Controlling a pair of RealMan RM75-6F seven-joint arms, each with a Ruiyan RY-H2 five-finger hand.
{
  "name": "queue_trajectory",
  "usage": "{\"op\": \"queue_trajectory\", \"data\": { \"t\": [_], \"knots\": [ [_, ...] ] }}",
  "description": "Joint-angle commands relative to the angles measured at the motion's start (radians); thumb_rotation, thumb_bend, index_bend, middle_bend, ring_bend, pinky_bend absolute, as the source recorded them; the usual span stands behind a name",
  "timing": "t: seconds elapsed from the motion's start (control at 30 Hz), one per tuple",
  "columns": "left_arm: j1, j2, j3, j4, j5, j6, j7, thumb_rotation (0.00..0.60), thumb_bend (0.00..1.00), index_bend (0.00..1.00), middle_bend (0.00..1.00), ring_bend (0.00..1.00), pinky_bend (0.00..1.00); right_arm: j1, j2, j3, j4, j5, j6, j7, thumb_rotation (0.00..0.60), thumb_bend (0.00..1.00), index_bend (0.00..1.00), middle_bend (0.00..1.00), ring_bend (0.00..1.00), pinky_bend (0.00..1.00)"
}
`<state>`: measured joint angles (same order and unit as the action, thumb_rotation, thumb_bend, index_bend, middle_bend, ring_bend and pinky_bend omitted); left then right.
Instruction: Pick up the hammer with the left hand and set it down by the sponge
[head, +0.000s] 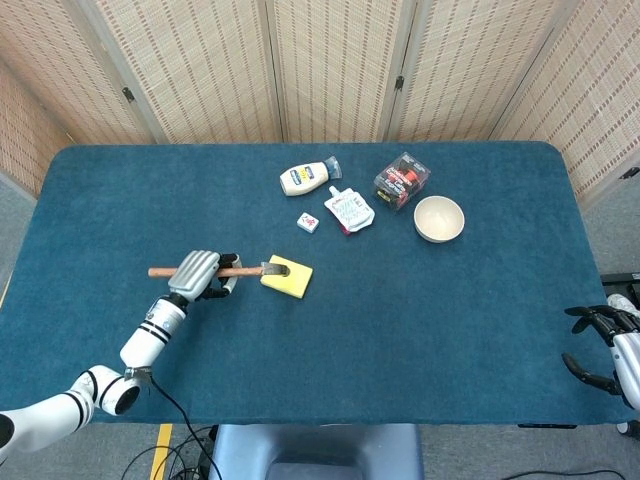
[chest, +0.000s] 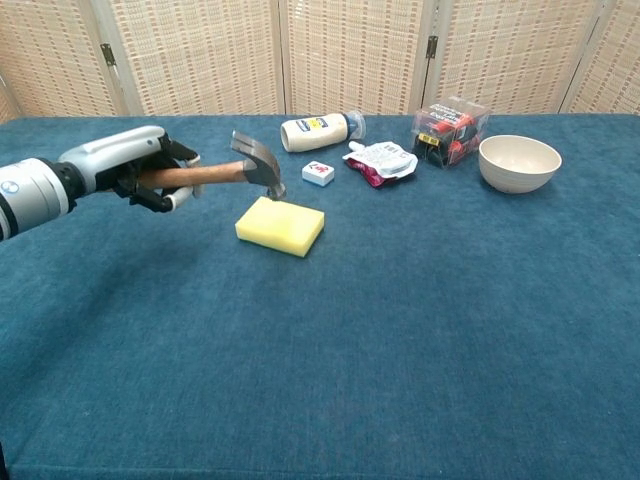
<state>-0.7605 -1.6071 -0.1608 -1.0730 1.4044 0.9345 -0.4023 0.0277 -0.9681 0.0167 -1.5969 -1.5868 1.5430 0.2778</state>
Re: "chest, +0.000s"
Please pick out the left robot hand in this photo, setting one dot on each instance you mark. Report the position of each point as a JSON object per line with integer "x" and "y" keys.
{"x": 120, "y": 152}

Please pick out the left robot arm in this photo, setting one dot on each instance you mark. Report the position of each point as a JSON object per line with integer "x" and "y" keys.
{"x": 27, "y": 195}

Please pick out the yellow sponge block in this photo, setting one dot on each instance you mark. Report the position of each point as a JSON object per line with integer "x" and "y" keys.
{"x": 280, "y": 227}

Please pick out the cream mayonnaise bottle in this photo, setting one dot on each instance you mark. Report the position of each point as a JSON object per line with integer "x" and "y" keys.
{"x": 315, "y": 131}

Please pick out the white mahjong tile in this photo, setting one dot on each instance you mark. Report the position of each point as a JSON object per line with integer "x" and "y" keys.
{"x": 318, "y": 173}

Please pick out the woven folding screen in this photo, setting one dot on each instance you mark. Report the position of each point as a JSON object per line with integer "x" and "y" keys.
{"x": 350, "y": 50}

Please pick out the white spouted food pouch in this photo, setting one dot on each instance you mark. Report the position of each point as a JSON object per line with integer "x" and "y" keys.
{"x": 382, "y": 161}

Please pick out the blue table cloth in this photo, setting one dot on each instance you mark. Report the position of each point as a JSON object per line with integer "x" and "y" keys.
{"x": 380, "y": 325}

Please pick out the clear box of batteries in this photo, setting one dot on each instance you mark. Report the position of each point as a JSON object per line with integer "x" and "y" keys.
{"x": 447, "y": 132}

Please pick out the beige bowl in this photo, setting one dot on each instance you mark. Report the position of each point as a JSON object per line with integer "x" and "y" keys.
{"x": 519, "y": 165}

